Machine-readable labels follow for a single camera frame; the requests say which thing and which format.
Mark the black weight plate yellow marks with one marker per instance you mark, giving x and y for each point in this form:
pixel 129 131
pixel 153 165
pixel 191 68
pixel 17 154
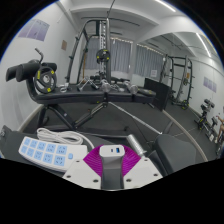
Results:
pixel 40 81

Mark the black power rack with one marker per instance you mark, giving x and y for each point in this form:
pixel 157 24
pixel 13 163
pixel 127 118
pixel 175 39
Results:
pixel 185 81

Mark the small purple wall poster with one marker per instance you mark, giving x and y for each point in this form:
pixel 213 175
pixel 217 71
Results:
pixel 210 84

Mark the black weight bench roller pads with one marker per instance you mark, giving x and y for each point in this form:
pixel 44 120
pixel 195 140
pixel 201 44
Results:
pixel 90 96

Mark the large black padded bench seat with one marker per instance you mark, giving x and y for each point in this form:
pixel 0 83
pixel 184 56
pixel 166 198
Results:
pixel 13 143

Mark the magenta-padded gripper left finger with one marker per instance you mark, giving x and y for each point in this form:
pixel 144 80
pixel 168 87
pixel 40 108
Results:
pixel 80 173

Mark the black box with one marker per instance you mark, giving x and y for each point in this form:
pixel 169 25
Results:
pixel 156 93

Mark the silver dumbbell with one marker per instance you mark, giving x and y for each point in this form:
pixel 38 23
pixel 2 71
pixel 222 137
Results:
pixel 106 87
pixel 132 88

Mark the long ceiling light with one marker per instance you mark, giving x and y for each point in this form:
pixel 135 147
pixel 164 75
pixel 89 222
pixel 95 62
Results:
pixel 203 45
pixel 165 5

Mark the white power strip blue sockets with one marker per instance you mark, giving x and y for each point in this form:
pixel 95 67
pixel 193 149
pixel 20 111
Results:
pixel 43 151

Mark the grey smith machine frame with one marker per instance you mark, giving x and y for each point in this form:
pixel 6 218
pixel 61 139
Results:
pixel 108 40

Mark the small brown wall plaque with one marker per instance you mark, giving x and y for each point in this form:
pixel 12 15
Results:
pixel 64 45

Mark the black angled bench pad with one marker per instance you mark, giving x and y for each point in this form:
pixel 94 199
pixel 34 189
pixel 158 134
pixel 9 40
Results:
pixel 173 150

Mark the black exercise machine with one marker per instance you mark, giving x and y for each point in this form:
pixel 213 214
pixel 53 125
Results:
pixel 205 115

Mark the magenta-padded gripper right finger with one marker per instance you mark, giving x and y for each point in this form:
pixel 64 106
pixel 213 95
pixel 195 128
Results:
pixel 143 171

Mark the grey window curtain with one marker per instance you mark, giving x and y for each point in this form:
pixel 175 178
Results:
pixel 120 55
pixel 148 61

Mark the white and grey charger block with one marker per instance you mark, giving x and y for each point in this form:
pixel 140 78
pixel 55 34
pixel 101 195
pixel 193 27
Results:
pixel 111 170

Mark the small black yellow weight plate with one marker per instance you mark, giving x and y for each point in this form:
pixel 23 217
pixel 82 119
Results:
pixel 100 56

